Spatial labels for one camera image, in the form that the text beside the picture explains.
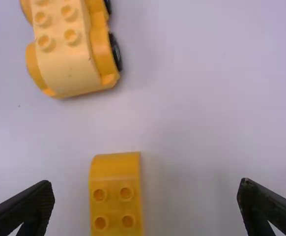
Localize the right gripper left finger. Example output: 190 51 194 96
0 179 56 236

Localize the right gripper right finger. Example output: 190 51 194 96
236 177 286 236

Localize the yellow toy car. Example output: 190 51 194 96
19 0 124 100

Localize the yellow toy brick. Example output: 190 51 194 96
88 151 142 236

